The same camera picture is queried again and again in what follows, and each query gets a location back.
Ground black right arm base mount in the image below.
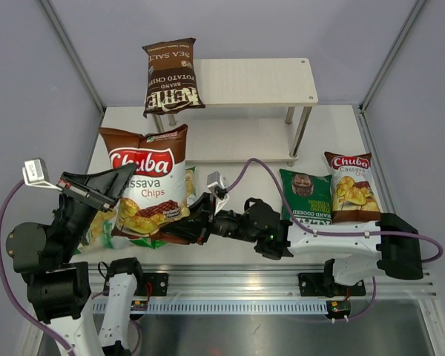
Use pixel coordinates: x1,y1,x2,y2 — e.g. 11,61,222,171
297,272,366,298

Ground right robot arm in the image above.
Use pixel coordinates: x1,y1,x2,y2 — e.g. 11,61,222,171
157,193,423,297

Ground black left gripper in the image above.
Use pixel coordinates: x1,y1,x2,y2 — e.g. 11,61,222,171
51,161,136,261

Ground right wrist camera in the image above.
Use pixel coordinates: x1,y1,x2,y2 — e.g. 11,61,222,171
207,171,229,214

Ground green Real chips bag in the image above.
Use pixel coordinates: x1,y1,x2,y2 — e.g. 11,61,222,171
279,169,332,225

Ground white slotted cable duct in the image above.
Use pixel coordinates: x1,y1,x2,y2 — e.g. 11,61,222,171
90,299,329,316

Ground white two-tier shelf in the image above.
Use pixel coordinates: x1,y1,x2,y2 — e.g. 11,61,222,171
151,58,318,165

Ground green Chuba bag sideways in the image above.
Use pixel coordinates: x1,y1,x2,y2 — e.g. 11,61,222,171
75,209,131,254

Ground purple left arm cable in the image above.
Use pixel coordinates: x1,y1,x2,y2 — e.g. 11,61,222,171
0,179,79,356

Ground green Chuba bag upright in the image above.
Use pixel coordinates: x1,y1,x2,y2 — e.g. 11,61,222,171
129,165,198,249

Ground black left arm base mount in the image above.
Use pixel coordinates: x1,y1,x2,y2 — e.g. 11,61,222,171
134,272,169,297

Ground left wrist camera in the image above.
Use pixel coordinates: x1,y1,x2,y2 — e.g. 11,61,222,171
22,157,62,191

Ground brown Chuba bag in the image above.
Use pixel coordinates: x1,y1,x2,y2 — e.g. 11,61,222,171
99,124,190,240
324,151,381,223

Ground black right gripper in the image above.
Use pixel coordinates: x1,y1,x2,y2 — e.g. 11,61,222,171
162,193,259,245

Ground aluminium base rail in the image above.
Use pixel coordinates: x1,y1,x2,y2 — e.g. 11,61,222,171
33,263,438,301

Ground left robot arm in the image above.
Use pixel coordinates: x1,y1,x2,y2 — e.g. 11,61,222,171
3,159,145,355

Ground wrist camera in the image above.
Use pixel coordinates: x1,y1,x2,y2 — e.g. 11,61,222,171
22,157,62,191
207,171,229,214

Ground brown Kettle sea salt bag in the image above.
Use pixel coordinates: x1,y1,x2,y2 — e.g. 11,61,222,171
142,37,205,116

